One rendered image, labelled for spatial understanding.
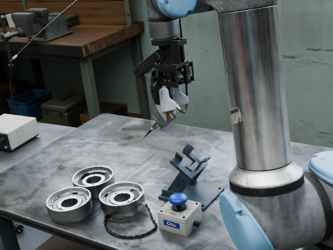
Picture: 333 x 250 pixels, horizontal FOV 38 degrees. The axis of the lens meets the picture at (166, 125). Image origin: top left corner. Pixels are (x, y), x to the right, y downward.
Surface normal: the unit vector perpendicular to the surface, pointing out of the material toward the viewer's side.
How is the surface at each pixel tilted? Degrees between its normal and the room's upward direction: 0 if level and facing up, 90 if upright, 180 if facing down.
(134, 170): 0
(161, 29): 86
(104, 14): 90
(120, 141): 0
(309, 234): 95
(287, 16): 90
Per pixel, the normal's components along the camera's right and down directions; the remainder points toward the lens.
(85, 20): -0.53, 0.39
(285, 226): 0.25, 0.18
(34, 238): -0.11, -0.91
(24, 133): 0.88, 0.11
